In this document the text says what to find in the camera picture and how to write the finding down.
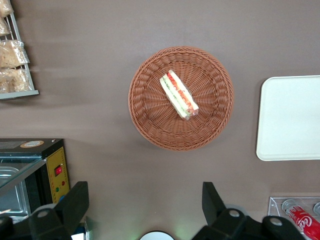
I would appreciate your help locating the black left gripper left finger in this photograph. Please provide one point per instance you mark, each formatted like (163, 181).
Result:
(67, 212)

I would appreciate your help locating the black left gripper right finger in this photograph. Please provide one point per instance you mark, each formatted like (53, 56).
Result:
(218, 215)

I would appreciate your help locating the triangle sandwich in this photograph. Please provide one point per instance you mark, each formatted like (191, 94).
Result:
(178, 95)

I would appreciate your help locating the round brown wicker basket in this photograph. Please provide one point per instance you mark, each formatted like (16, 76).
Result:
(150, 120)

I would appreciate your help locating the cream plastic tray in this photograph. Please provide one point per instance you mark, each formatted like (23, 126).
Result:
(290, 117)

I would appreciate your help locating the small white blue box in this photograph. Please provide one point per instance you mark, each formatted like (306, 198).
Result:
(83, 231)

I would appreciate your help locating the steel pan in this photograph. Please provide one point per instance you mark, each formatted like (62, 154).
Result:
(12, 202)

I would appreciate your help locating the clear acrylic can holder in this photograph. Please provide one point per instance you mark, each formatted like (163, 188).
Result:
(275, 205)

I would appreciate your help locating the black yellow food warmer cabinet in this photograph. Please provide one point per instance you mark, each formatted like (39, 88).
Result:
(53, 152)

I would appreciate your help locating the white round disc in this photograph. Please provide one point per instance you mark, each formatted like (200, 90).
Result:
(157, 235)

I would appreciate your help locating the red cola can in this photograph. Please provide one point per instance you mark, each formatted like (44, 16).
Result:
(303, 221)

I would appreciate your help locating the silver can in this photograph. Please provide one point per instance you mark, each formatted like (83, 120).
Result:
(317, 207)

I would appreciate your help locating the clear bag puffed rice snack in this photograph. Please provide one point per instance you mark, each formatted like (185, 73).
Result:
(15, 80)
(11, 53)
(5, 7)
(3, 27)

